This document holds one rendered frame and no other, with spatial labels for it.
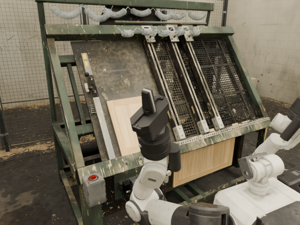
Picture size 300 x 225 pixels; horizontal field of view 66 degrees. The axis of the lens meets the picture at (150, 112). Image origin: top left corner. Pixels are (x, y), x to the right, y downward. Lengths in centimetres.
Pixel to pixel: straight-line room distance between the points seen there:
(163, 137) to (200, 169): 220
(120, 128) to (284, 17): 603
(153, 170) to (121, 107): 142
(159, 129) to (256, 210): 37
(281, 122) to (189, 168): 174
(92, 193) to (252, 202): 108
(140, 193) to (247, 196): 34
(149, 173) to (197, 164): 206
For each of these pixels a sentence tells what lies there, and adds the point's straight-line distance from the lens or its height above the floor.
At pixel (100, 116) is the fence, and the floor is 119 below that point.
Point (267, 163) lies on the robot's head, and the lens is 79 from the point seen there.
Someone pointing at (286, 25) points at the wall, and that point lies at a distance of 725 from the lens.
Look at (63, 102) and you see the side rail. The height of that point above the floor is 133.
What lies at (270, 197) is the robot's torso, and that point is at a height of 137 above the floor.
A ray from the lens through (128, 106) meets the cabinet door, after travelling 207.
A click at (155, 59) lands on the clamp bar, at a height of 158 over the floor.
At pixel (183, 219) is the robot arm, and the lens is 73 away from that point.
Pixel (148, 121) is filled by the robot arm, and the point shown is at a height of 165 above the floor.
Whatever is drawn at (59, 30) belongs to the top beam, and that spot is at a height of 185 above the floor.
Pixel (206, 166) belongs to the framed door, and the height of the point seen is 36.
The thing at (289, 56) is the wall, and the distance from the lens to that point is 713.
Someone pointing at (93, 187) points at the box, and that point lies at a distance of 160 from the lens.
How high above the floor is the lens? 184
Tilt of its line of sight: 19 degrees down
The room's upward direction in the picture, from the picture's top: straight up
